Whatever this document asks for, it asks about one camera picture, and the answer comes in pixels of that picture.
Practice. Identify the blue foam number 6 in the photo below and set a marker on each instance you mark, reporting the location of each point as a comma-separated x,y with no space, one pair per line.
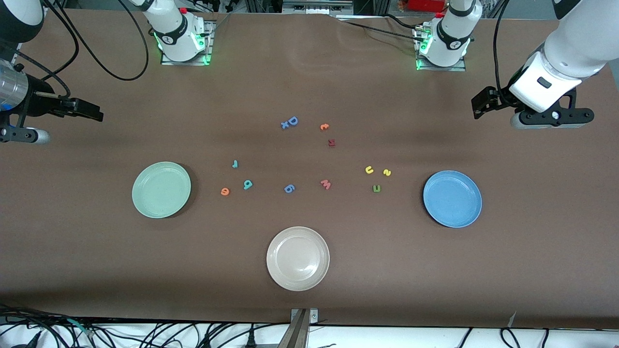
288,189

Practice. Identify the silver aluminium frame rail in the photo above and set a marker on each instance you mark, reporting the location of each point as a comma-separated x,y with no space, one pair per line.
316,6

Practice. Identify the small white paper scrap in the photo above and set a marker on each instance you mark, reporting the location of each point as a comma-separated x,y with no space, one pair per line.
512,319

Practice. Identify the red box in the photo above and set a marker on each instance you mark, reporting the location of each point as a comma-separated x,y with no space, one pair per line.
428,5

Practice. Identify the blue foam letter D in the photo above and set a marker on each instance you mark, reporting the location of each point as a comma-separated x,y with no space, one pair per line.
290,121

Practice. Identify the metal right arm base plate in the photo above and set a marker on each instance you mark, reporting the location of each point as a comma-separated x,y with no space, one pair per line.
167,62

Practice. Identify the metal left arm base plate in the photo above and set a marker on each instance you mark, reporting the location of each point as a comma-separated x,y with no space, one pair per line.
459,68

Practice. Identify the pink foam letter W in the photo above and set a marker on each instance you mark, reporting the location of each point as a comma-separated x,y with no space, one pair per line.
326,184

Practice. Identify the blue plate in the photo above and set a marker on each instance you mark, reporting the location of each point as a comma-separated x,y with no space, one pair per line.
452,198

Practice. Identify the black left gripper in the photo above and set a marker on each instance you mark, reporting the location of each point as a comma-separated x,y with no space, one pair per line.
498,98

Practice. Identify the light green plate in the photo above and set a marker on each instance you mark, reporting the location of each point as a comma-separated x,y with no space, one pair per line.
161,190

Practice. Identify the small silver mounting bracket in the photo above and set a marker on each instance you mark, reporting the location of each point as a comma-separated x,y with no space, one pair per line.
313,316

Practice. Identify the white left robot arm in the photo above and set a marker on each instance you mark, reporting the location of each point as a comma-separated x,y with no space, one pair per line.
575,43

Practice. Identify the brown table cover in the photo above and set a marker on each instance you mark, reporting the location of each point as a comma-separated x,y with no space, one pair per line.
309,72

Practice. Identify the teal foam number 9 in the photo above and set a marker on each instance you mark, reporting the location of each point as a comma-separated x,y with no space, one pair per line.
247,185

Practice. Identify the beige plate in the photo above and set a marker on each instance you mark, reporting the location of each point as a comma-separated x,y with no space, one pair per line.
298,258

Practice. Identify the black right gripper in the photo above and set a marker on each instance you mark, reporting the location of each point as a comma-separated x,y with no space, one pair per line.
39,102

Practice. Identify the aluminium profile beam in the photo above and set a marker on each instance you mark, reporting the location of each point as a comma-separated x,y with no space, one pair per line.
295,336

